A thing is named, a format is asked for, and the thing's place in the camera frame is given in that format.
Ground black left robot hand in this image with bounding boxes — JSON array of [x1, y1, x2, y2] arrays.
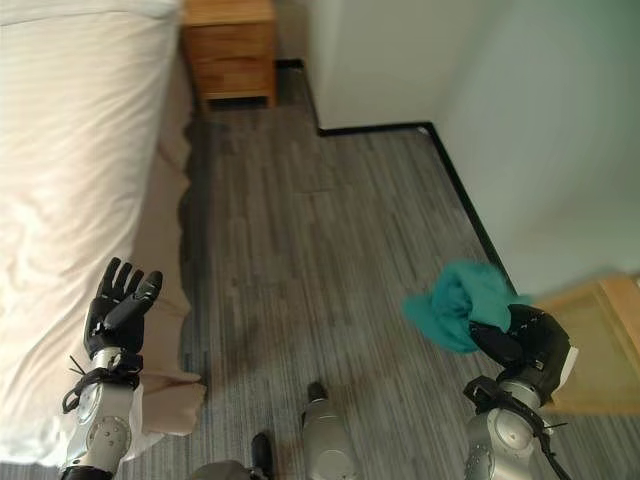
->
[[81, 257, 164, 359]]

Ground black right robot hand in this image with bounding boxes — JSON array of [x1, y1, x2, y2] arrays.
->
[[468, 303, 582, 396]]

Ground teal cloth garment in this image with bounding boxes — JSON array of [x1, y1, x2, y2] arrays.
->
[[402, 258, 535, 355]]

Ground beige bed skirt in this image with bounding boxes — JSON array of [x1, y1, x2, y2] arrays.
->
[[128, 37, 209, 437]]

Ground light wooden furniture piece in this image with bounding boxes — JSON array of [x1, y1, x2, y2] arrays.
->
[[532, 271, 640, 414]]

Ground silver robot left leg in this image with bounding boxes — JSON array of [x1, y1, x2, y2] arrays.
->
[[187, 432, 276, 480]]

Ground silver robot leg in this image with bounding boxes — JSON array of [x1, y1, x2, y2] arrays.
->
[[301, 381, 351, 480], [187, 432, 276, 480]]

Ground black baseboard strip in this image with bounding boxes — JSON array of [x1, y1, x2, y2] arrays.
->
[[274, 59, 519, 297]]

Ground silver robot right leg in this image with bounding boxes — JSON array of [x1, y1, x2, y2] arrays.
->
[[301, 381, 351, 480]]

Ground wooden nightstand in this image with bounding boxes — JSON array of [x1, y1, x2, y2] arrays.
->
[[180, 0, 278, 110]]

